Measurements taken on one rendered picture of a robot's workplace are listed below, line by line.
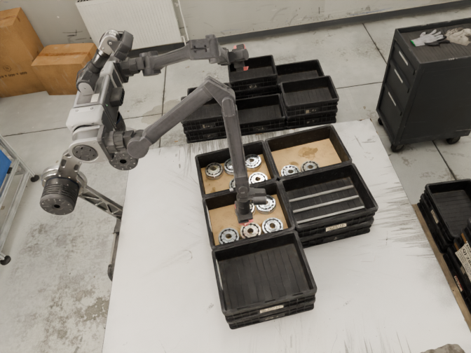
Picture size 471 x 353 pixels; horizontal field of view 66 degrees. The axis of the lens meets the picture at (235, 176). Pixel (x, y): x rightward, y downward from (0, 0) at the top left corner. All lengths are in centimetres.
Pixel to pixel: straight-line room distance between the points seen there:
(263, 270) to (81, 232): 186
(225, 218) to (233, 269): 28
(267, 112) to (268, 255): 158
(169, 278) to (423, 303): 119
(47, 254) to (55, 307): 47
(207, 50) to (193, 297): 113
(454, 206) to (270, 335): 158
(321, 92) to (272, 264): 172
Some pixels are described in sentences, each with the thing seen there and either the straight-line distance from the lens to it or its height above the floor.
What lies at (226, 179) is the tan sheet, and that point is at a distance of 200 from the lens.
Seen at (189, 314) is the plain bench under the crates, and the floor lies 70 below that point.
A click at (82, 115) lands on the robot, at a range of 152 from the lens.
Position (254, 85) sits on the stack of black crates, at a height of 51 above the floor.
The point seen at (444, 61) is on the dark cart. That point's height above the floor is 89.
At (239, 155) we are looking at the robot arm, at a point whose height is 135.
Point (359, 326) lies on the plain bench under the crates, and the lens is 178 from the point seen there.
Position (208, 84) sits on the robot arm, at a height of 163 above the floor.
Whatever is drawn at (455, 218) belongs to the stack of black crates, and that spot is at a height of 27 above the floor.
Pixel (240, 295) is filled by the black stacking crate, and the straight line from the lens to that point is 167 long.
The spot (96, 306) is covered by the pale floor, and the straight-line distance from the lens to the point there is 283.
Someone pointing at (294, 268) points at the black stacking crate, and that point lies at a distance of 170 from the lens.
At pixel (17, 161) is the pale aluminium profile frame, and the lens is 362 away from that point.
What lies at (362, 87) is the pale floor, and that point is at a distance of 393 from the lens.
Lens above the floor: 238
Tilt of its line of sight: 51 degrees down
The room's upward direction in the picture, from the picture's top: 11 degrees counter-clockwise
